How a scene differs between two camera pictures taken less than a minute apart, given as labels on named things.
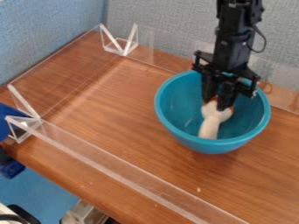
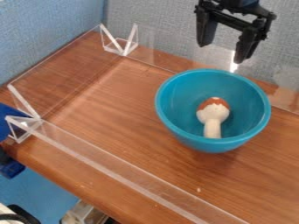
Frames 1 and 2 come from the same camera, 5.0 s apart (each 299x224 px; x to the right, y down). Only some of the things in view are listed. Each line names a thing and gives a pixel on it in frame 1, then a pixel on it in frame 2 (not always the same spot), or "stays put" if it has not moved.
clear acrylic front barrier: (105, 165) stays put
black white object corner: (13, 214) stays put
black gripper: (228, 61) to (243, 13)
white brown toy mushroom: (212, 118) stays put
